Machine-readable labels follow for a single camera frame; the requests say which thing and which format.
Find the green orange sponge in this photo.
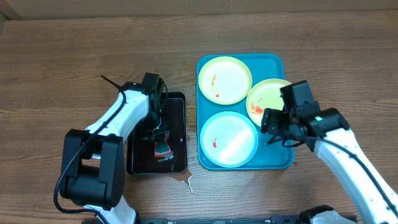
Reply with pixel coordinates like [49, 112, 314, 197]
[154, 140, 174, 162]

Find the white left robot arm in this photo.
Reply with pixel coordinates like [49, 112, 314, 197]
[53, 79, 170, 223]

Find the teal plastic tray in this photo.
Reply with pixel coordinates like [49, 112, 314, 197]
[197, 53, 294, 170]

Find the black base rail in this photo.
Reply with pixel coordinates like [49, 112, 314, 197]
[136, 215, 302, 224]

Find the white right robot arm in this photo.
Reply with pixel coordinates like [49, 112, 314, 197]
[261, 108, 397, 223]

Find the black water tray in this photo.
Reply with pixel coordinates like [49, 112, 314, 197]
[126, 92, 187, 175]

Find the yellow plate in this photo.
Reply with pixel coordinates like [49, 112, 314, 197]
[246, 78, 290, 127]
[198, 56, 252, 105]

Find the light blue plate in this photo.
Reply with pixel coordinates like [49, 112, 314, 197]
[199, 111, 258, 169]

